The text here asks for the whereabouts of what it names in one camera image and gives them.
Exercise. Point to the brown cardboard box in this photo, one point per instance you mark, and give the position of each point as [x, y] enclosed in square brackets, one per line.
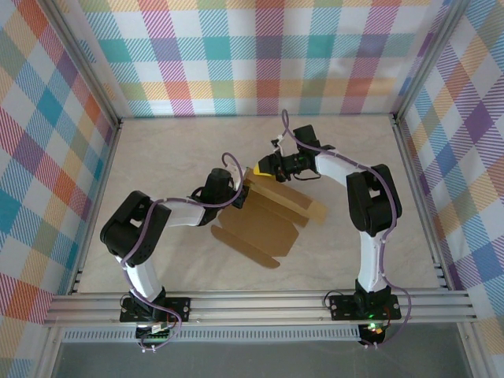
[260, 232]

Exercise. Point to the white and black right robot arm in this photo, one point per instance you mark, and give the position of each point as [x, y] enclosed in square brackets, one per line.
[374, 204]

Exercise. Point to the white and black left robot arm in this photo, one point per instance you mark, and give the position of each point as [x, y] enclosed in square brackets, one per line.
[126, 232]

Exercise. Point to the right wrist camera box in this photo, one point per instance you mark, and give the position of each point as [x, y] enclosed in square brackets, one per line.
[278, 145]

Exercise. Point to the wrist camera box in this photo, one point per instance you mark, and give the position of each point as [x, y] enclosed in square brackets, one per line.
[278, 145]
[237, 175]

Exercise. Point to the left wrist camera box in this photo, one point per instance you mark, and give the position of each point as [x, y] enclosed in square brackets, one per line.
[237, 175]

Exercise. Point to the long aluminium mounting rail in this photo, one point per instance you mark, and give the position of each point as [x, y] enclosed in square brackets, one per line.
[256, 307]

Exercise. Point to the aluminium side rail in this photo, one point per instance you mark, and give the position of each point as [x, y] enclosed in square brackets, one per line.
[98, 201]
[417, 189]

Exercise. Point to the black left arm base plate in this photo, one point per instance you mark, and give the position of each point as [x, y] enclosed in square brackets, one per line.
[179, 309]

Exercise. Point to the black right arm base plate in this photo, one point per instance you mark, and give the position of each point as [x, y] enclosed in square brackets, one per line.
[342, 307]

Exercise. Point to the aluminium corner post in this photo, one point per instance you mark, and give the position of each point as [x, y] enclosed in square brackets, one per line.
[82, 63]
[429, 63]

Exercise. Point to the aluminium frame leg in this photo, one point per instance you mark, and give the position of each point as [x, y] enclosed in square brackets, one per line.
[49, 354]
[472, 350]

